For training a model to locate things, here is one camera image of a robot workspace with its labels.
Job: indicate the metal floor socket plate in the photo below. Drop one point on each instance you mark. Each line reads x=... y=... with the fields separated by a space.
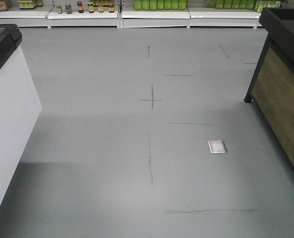
x=217 y=147

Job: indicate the white store shelf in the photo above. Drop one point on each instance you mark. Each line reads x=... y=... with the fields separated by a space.
x=59 y=13

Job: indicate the white chest freezer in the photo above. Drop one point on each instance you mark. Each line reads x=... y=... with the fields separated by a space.
x=20 y=105

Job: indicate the black wooden produce stand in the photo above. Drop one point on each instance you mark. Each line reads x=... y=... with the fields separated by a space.
x=272 y=84

